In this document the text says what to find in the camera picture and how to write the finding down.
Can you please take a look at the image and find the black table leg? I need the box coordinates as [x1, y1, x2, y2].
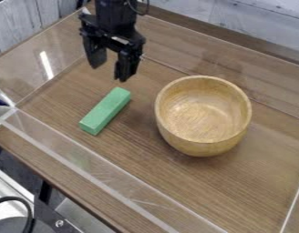
[38, 181, 51, 204]

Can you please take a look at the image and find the black cable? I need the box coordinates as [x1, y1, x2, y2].
[0, 196, 34, 233]

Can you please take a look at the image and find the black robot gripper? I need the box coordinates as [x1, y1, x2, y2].
[78, 0, 146, 82]

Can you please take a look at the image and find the clear acrylic tray wall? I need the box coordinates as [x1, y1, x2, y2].
[0, 15, 299, 233]

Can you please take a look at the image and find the light wooden bowl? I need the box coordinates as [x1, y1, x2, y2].
[154, 76, 252, 157]

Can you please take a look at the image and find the green rectangular block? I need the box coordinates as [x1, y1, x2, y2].
[78, 87, 130, 136]

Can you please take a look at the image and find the grey metal base plate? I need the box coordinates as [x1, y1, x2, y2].
[55, 198, 115, 233]

